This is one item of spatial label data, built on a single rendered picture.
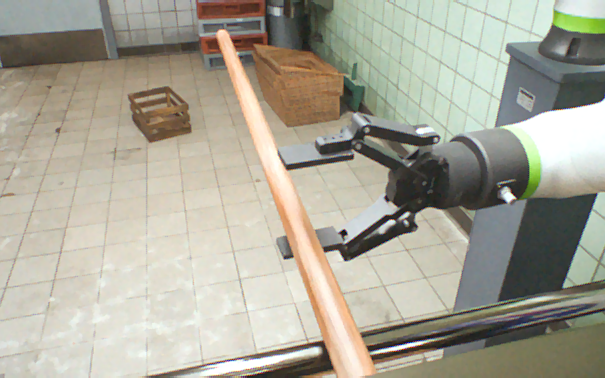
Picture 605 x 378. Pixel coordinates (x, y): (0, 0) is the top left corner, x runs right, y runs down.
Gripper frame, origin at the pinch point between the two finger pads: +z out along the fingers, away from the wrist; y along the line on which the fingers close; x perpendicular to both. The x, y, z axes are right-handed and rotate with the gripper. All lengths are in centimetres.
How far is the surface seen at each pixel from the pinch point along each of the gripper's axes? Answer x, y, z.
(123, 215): 178, 141, 30
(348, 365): -19.3, -0.2, 2.5
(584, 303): -18.3, 3.3, -23.1
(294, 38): 391, 139, -137
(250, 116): 27.7, 5.0, -2.2
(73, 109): 337, 158, 60
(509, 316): -17.3, 3.3, -15.0
